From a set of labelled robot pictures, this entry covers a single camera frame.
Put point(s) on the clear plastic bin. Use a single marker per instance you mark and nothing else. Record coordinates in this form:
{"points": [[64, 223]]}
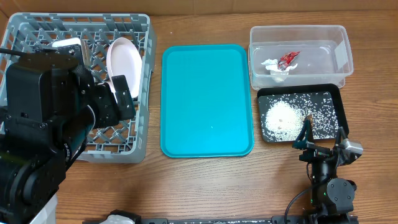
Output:
{"points": [[323, 55]]}

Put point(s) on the teal serving tray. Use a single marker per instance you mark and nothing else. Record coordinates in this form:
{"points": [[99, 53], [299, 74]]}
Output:
{"points": [[204, 86]]}

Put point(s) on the large white plate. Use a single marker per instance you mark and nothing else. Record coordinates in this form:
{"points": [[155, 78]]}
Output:
{"points": [[123, 58]]}

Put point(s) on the red snack wrapper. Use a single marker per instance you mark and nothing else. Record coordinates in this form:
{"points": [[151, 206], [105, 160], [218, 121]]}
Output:
{"points": [[287, 59]]}

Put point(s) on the white tissue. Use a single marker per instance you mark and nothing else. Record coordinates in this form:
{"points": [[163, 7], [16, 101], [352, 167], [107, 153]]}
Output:
{"points": [[275, 68]]}

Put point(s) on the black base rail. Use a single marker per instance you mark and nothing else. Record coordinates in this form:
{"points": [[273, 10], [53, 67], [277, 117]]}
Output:
{"points": [[119, 216]]}

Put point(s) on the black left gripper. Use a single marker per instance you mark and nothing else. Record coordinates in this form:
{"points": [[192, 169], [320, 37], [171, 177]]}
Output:
{"points": [[102, 98]]}

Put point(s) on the brown food lump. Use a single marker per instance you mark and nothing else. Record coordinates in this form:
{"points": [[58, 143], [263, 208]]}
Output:
{"points": [[309, 117]]}

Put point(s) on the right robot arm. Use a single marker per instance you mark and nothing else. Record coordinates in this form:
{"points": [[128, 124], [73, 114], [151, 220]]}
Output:
{"points": [[331, 197]]}

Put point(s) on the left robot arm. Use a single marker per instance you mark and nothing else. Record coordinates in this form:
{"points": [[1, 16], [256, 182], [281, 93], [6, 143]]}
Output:
{"points": [[52, 105]]}

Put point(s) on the spilled rice pile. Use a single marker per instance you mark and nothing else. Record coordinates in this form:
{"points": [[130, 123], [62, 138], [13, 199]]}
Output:
{"points": [[282, 116]]}

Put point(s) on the grey dishwasher rack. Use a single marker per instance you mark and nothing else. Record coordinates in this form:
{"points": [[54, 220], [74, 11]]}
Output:
{"points": [[127, 141]]}

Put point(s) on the black tray bin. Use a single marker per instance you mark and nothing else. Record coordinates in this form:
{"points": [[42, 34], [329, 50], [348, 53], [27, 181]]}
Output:
{"points": [[331, 88]]}

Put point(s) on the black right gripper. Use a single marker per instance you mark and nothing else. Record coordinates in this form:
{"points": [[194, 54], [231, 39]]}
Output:
{"points": [[305, 143]]}

